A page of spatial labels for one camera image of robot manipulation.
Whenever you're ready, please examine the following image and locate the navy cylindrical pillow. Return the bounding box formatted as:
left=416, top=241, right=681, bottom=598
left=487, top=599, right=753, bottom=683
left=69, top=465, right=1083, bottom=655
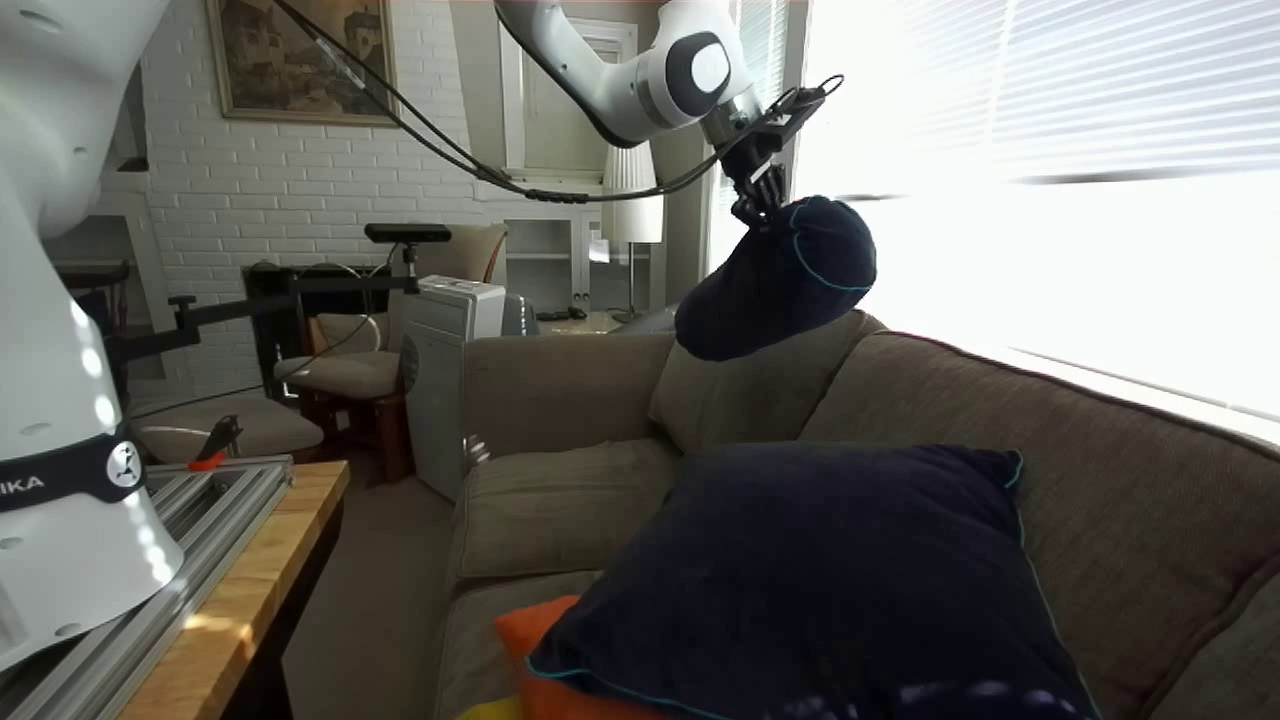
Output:
left=675, top=195, right=879, bottom=363

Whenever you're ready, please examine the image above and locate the navy square pillow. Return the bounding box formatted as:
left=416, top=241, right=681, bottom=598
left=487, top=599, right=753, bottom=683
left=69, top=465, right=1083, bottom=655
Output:
left=525, top=442, right=1103, bottom=720

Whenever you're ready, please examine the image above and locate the white shelf unit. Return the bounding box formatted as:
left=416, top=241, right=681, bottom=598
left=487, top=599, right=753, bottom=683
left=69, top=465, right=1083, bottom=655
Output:
left=478, top=180, right=613, bottom=319

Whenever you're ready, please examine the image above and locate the orange and black clamp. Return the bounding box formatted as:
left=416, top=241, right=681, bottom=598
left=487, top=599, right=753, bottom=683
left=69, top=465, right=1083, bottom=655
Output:
left=188, top=414, right=245, bottom=472

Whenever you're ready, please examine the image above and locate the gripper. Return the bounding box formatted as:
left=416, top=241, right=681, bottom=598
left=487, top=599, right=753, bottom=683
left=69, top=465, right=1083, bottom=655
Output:
left=720, top=130, right=793, bottom=230

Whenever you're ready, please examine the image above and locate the beige footstool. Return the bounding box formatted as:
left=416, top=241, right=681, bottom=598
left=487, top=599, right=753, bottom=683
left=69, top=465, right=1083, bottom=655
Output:
left=133, top=397, right=325, bottom=464

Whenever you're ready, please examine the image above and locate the framed painting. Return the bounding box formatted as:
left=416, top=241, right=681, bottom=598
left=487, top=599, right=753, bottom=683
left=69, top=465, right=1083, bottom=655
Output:
left=206, top=0, right=399, bottom=128

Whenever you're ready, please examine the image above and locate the white air purifier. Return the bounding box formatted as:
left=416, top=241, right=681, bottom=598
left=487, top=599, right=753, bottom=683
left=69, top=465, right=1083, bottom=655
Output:
left=399, top=276, right=508, bottom=502

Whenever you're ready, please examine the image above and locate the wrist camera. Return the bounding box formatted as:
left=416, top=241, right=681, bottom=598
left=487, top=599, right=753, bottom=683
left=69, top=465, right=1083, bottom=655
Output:
left=762, top=84, right=833, bottom=143

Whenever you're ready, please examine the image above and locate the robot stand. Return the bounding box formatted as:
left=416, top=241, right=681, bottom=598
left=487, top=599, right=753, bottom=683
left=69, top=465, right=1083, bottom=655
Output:
left=0, top=455, right=351, bottom=720

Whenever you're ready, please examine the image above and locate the brown fabric sofa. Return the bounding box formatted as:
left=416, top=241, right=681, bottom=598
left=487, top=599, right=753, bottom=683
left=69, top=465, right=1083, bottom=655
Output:
left=434, top=308, right=1280, bottom=720

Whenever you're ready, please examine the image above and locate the beige armchair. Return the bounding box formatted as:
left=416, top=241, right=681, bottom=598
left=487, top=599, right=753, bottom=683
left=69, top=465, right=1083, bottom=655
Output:
left=274, top=222, right=511, bottom=483

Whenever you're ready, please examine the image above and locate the orange pillow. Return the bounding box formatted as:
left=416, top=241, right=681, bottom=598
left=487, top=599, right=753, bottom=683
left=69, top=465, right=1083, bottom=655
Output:
left=494, top=594, right=683, bottom=720

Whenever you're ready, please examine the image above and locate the floor lamp with white shade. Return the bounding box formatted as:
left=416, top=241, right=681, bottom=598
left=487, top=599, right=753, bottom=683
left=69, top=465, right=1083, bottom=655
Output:
left=599, top=140, right=667, bottom=324

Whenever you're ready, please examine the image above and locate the window with blinds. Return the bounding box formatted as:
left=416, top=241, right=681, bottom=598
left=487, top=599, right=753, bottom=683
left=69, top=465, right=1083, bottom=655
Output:
left=795, top=0, right=1280, bottom=426

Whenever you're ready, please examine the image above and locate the camera on mount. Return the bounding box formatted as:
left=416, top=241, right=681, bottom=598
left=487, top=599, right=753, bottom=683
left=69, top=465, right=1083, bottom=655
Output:
left=104, top=222, right=454, bottom=367

